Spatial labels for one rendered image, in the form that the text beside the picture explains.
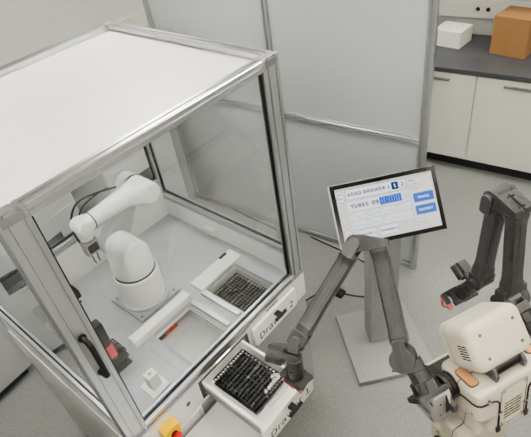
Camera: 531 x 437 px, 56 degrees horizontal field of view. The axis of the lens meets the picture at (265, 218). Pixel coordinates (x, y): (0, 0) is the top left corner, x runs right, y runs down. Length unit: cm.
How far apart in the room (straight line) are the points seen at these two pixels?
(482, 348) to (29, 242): 125
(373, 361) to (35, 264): 222
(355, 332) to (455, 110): 206
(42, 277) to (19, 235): 14
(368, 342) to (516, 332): 163
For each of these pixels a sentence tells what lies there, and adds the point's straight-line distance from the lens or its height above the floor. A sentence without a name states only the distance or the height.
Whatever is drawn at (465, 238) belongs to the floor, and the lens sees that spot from 396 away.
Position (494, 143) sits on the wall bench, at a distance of 445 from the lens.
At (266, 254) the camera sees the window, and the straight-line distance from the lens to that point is 207.
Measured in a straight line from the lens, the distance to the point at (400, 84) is 294.
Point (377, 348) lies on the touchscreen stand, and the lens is 318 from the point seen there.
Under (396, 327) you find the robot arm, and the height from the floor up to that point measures 133.
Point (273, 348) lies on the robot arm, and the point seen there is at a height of 120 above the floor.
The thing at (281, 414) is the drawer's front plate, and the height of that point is 91.
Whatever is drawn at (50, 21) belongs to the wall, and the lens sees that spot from 502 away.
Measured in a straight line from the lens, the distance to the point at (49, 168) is 143.
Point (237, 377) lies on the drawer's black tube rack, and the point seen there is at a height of 90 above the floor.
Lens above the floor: 262
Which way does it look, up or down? 39 degrees down
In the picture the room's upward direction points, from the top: 10 degrees counter-clockwise
